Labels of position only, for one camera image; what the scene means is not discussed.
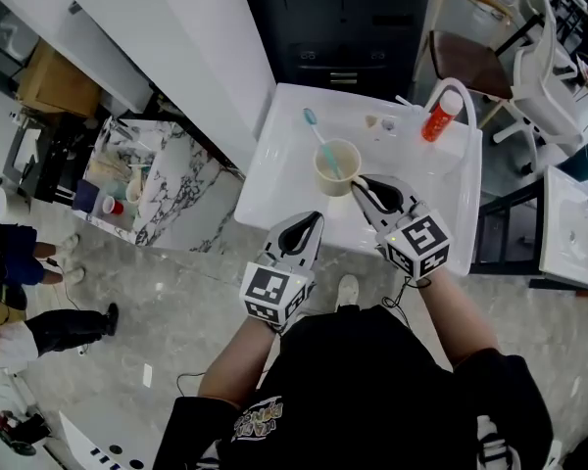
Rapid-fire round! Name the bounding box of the large cardboard box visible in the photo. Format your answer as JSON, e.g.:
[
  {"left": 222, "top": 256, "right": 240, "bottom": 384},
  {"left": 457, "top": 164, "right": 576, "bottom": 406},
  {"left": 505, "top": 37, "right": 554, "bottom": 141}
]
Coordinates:
[{"left": 17, "top": 39, "right": 104, "bottom": 117}]

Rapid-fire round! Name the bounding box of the dark blue cup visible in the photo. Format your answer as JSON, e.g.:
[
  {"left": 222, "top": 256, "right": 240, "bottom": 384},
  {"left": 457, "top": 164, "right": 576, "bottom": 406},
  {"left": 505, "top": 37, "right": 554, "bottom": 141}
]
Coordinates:
[{"left": 73, "top": 178, "right": 101, "bottom": 212}]

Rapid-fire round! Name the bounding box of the white ceramic sink basin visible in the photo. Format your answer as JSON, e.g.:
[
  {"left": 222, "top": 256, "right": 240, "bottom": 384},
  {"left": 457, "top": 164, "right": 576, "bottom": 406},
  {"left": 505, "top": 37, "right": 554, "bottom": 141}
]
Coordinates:
[{"left": 233, "top": 82, "right": 484, "bottom": 277}]

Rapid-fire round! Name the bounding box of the cream plastic cup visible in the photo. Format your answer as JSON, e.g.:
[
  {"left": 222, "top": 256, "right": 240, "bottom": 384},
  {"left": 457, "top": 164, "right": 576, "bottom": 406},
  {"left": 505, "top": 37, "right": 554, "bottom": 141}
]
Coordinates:
[{"left": 313, "top": 138, "right": 368, "bottom": 198}]

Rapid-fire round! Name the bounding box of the white arched faucet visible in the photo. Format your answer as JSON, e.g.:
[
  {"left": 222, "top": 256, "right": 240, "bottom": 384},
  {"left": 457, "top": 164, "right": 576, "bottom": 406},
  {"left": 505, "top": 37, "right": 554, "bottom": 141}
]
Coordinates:
[{"left": 395, "top": 76, "right": 479, "bottom": 175}]

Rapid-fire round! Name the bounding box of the person's white striped shoe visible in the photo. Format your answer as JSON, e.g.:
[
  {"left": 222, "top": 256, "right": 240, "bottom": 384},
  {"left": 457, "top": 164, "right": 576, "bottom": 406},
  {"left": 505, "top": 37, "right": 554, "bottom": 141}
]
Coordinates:
[{"left": 476, "top": 413, "right": 520, "bottom": 470}]

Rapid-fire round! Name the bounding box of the person's black printed t-shirt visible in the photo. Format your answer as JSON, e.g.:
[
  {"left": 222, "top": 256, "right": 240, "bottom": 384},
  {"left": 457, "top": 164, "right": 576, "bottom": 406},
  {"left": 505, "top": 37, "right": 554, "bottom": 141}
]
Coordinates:
[{"left": 151, "top": 304, "right": 555, "bottom": 470}]

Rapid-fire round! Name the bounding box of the marble pattern counter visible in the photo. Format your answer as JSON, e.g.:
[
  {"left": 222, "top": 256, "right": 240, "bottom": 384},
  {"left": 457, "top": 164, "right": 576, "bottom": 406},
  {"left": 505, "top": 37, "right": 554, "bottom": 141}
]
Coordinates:
[{"left": 85, "top": 115, "right": 246, "bottom": 254}]

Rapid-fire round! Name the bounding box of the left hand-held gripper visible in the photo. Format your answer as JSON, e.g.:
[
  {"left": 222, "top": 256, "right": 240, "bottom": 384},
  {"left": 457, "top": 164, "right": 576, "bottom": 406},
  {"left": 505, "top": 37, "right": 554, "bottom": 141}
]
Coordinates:
[{"left": 238, "top": 210, "right": 326, "bottom": 337}]

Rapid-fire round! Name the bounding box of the black floor cable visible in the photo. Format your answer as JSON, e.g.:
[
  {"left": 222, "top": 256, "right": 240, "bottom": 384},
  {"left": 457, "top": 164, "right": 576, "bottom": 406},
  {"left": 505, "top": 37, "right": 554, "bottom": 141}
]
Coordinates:
[{"left": 175, "top": 369, "right": 207, "bottom": 399}]

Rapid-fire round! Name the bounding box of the red black device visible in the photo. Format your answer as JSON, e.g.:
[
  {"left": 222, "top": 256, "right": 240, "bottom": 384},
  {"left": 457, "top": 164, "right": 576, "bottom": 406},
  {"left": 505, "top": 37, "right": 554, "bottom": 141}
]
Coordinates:
[{"left": 0, "top": 408, "right": 53, "bottom": 457}]

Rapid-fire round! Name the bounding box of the white sink with black faucet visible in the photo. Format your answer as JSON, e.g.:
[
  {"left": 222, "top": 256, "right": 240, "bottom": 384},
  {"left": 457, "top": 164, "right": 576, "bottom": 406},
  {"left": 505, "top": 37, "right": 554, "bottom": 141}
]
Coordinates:
[{"left": 538, "top": 164, "right": 588, "bottom": 293}]

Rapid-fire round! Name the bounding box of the person's plain white shoe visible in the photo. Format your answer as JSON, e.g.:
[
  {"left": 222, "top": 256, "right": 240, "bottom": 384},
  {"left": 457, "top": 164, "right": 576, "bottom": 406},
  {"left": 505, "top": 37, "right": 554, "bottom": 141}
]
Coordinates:
[{"left": 335, "top": 274, "right": 361, "bottom": 312}]

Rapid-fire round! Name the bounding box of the red bottle with white cap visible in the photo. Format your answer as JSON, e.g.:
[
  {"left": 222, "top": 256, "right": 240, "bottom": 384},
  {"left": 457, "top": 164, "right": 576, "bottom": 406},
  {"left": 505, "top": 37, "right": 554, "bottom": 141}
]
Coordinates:
[{"left": 420, "top": 89, "right": 465, "bottom": 144}]

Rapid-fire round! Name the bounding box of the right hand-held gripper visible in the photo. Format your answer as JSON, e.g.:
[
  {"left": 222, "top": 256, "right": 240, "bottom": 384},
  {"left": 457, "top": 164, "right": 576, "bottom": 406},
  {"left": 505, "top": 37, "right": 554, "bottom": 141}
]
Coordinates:
[{"left": 350, "top": 172, "right": 456, "bottom": 283}]

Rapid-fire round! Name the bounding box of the dark cabinet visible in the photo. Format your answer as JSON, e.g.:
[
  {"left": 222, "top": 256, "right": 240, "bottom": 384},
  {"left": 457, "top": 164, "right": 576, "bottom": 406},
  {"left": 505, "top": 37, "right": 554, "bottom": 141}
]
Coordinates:
[{"left": 237, "top": 0, "right": 432, "bottom": 102}]

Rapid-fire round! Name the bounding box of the person's right forearm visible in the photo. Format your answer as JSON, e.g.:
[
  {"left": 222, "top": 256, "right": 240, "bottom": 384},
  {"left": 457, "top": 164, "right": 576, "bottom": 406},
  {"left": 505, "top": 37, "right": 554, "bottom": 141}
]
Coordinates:
[{"left": 416, "top": 266, "right": 501, "bottom": 369}]

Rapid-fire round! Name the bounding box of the white table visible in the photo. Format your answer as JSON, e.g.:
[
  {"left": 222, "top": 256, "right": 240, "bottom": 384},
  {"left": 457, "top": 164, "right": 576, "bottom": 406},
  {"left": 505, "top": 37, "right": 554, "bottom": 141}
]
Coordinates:
[{"left": 58, "top": 399, "right": 177, "bottom": 470}]

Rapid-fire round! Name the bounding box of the person's left forearm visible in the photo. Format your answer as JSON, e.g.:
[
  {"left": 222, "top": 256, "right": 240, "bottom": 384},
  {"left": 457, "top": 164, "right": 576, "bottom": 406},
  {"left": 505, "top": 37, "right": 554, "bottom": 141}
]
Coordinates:
[{"left": 198, "top": 318, "right": 278, "bottom": 408}]

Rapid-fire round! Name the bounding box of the black metal rack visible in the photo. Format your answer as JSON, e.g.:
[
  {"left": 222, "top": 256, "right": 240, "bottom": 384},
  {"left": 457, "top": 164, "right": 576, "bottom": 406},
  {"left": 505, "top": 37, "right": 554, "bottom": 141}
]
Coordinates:
[{"left": 2, "top": 115, "right": 104, "bottom": 210}]

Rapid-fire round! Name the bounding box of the wooden chair with brown seat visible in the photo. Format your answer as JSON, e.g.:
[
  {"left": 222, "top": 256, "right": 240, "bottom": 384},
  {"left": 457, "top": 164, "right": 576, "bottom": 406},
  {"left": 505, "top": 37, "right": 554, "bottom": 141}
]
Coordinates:
[{"left": 414, "top": 0, "right": 520, "bottom": 131}]

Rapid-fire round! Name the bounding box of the teal toothbrush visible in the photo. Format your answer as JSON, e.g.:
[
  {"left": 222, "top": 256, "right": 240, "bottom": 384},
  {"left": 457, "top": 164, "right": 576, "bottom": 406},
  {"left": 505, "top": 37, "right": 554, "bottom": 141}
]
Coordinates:
[{"left": 302, "top": 107, "right": 344, "bottom": 180}]

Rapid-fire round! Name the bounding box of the teal waste bin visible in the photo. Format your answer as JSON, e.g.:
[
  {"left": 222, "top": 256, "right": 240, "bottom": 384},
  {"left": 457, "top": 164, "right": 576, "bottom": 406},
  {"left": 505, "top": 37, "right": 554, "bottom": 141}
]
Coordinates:
[{"left": 558, "top": 142, "right": 588, "bottom": 183}]

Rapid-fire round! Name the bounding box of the black sink stand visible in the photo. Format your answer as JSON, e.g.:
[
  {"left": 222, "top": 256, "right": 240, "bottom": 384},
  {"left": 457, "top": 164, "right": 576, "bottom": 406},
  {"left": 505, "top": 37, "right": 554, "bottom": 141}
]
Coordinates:
[{"left": 469, "top": 178, "right": 588, "bottom": 293}]

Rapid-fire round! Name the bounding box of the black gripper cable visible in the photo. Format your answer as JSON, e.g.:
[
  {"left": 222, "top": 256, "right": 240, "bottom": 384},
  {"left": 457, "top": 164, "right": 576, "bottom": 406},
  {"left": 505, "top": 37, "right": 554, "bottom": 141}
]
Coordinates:
[{"left": 381, "top": 276, "right": 432, "bottom": 330}]

